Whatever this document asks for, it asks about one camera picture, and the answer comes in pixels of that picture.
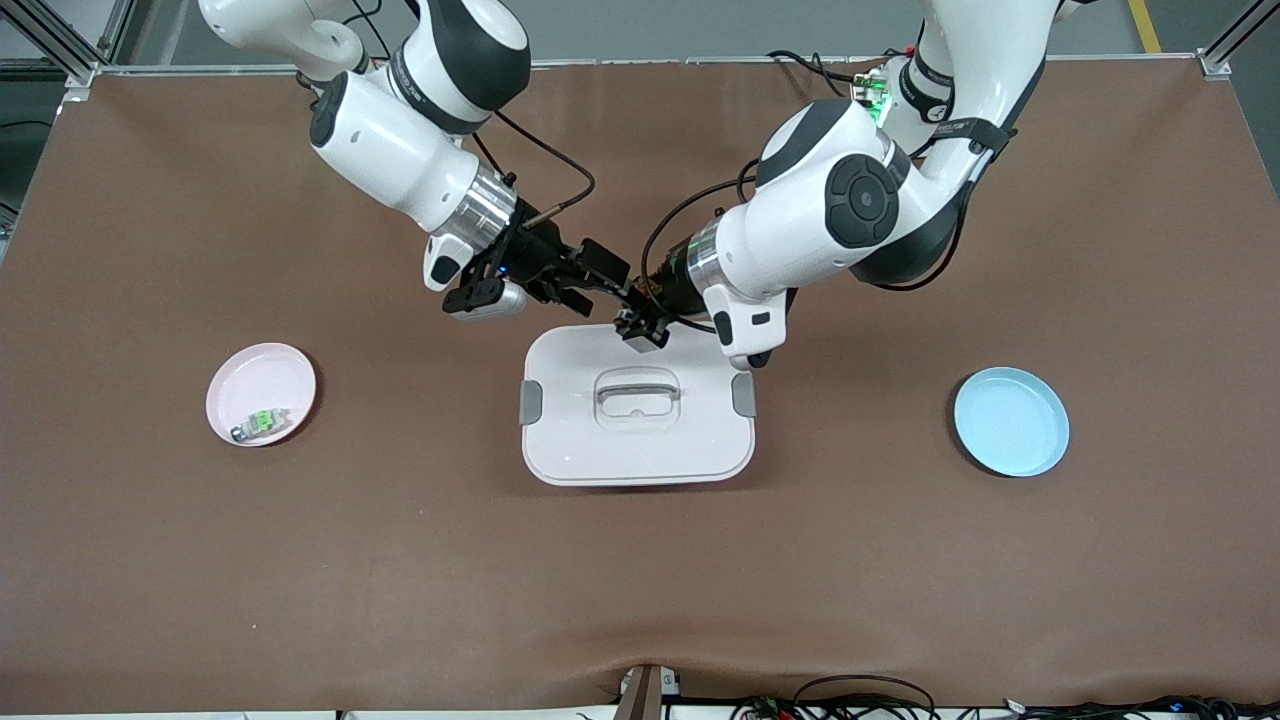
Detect white lidded box grey latches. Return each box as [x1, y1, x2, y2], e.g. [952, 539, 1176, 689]
[518, 320, 758, 489]

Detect pink round plate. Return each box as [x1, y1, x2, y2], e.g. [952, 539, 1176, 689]
[205, 342, 319, 448]

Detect brown table mat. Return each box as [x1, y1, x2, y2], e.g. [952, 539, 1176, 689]
[0, 58, 1280, 716]

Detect light blue round plate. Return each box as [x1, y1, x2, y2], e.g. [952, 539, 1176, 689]
[952, 366, 1071, 479]

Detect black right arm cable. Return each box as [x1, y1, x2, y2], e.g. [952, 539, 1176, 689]
[470, 108, 598, 227]

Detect clear table edge rail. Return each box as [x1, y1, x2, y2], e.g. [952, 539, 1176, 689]
[95, 55, 1233, 79]

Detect black left arm base cables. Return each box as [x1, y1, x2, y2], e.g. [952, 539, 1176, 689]
[766, 48, 881, 109]

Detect green push button switch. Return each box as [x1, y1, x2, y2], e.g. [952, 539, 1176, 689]
[230, 406, 293, 444]

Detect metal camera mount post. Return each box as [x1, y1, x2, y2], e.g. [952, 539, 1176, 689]
[613, 663, 683, 720]

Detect black looped cable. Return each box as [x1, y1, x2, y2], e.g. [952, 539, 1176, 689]
[792, 674, 939, 720]

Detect aluminium frame post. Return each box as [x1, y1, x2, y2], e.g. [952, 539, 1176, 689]
[0, 0, 136, 89]
[1198, 0, 1256, 81]

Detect black cable bundle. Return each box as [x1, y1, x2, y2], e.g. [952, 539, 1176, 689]
[1000, 694, 1280, 720]

